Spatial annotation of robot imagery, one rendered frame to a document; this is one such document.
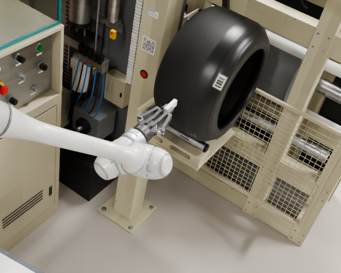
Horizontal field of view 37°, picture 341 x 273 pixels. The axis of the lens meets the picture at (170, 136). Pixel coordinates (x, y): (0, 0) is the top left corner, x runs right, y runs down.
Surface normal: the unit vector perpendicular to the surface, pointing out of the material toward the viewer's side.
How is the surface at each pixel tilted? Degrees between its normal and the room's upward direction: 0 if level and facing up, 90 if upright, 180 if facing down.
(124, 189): 90
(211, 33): 26
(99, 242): 0
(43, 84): 90
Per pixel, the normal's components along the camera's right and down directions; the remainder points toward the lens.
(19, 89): 0.81, 0.48
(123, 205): -0.56, 0.47
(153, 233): 0.17, -0.74
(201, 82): -0.43, 0.10
